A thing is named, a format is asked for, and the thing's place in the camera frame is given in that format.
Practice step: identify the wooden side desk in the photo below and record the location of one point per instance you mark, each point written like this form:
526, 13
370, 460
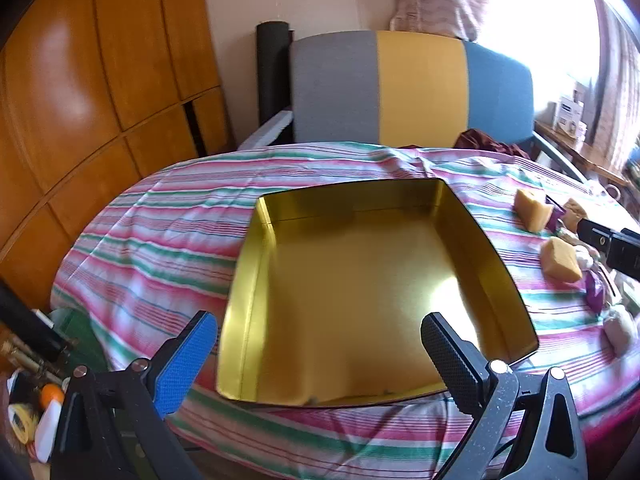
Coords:
575, 147

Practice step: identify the dark red cloth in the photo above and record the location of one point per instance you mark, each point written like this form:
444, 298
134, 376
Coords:
480, 140

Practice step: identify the yellow tape roll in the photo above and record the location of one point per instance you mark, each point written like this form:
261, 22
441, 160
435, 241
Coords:
20, 432

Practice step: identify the pink striped window curtain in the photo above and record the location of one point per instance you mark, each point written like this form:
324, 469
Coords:
617, 85

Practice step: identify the yellow sponge block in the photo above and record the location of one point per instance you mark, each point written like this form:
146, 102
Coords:
562, 259
575, 208
535, 210

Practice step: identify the black tube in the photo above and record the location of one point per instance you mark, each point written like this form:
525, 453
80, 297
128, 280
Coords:
25, 325

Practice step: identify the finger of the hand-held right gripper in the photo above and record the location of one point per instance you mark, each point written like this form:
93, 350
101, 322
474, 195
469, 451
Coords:
625, 255
597, 235

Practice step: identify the grey yellow blue chair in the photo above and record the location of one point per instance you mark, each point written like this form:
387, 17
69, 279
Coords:
420, 85

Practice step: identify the gold metal tin box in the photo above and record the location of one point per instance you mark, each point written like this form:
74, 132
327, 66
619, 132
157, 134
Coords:
350, 285

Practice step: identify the green floor mat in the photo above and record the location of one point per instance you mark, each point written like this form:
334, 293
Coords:
82, 340

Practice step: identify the wooden wardrobe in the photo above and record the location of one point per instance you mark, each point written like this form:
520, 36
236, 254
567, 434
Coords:
100, 60

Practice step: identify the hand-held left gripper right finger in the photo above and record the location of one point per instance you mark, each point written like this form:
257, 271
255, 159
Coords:
452, 355

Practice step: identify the white bottle orange cap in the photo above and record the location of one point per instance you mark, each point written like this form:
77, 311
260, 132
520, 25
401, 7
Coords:
50, 425

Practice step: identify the white product box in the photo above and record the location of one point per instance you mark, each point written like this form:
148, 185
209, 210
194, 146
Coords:
567, 115

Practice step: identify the striped pink green tablecloth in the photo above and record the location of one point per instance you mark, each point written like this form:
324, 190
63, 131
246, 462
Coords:
150, 240

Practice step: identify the black rolled mat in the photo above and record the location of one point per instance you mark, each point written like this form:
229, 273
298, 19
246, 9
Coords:
272, 70

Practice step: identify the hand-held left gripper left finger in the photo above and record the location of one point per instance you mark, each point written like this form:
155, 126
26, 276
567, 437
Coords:
180, 365

